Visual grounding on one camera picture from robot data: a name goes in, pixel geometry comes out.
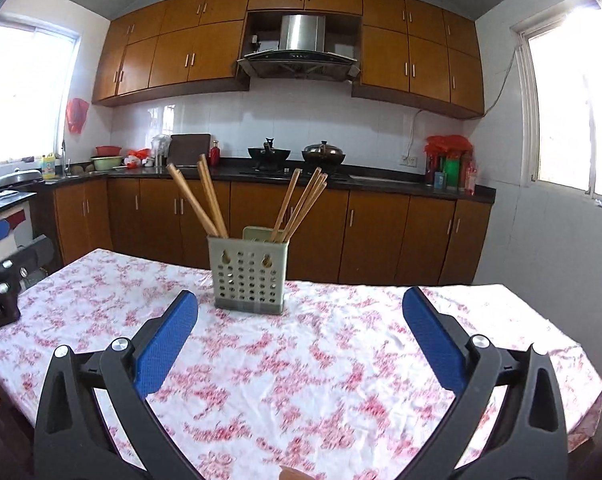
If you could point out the red and white bag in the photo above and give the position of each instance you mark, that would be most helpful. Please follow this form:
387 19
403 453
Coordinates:
137 158

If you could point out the wooden upper kitchen cabinets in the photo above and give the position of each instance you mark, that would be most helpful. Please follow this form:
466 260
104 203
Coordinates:
196 55

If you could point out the wooden kitchen cabinets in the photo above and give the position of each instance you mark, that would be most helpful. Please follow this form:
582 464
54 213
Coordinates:
196 55
381 230

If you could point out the green plastic basin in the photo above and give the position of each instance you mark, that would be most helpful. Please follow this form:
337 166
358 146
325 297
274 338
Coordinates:
107 162

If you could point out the clear glass jug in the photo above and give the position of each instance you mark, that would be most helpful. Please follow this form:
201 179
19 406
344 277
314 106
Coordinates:
159 151

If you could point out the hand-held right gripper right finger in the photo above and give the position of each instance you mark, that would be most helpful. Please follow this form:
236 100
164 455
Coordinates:
431 335

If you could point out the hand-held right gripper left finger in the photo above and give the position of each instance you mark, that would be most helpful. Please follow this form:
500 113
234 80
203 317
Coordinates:
166 340

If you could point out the steel sink faucet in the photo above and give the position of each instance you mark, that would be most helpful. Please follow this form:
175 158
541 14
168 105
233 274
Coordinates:
65 160

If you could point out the red plastic bag over bottles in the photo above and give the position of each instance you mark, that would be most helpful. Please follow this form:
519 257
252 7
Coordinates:
448 145

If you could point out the black wok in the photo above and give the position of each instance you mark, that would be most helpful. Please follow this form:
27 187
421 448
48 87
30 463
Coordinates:
268 155

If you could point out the pale green perforated utensil holder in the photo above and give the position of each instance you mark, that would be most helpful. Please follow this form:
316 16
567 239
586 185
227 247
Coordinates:
246 270

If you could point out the bunch of chopsticks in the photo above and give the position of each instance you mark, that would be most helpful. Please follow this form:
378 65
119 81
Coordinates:
213 200

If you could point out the yellow dish soap bottle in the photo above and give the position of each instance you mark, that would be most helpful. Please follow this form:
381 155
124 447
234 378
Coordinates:
48 167

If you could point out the red plastic basin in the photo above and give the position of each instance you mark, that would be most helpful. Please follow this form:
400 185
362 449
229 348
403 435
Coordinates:
108 150

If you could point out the bright window beside cabinets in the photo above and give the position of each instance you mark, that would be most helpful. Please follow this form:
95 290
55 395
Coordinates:
571 100

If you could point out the pink floral tablecloth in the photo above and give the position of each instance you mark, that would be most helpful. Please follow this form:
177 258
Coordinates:
331 360

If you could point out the black gas stove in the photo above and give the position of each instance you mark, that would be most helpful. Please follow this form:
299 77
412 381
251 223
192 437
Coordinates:
261 172

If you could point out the steel pan lid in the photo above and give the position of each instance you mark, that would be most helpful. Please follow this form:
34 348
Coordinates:
18 177

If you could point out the red plastic bag on wall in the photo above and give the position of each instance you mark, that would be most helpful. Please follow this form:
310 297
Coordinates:
77 115

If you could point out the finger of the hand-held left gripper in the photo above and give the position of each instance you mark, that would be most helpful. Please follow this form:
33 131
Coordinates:
8 275

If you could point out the steel range hood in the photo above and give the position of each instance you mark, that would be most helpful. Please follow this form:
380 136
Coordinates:
303 32

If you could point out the dark stone countertop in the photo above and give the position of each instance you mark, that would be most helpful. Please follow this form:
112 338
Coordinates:
381 185

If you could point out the brown cutting board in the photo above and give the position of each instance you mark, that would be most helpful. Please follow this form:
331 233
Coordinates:
190 150

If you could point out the window with white frame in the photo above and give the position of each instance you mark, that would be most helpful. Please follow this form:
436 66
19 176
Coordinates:
26 90

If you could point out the wooden lower kitchen cabinets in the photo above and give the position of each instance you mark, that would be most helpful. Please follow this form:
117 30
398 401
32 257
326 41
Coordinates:
381 230

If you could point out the white wall socket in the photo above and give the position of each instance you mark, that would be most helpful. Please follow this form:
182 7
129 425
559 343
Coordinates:
409 161

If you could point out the red bottle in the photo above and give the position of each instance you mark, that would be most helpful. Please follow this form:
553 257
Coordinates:
215 155

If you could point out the cluster of condiment bottles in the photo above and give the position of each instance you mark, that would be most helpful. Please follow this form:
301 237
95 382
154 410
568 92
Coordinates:
451 175

